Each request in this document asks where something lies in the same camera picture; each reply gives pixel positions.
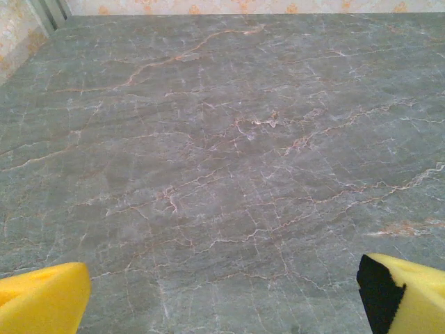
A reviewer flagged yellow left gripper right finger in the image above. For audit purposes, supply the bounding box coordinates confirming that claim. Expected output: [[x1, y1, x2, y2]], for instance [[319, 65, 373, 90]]
[[356, 253, 445, 334]]

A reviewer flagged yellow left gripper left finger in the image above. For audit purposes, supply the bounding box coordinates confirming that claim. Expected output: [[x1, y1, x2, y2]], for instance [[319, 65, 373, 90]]
[[0, 261, 92, 334]]

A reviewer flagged aluminium frame post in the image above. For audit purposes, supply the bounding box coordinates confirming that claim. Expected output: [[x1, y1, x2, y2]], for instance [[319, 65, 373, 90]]
[[26, 0, 72, 38]]

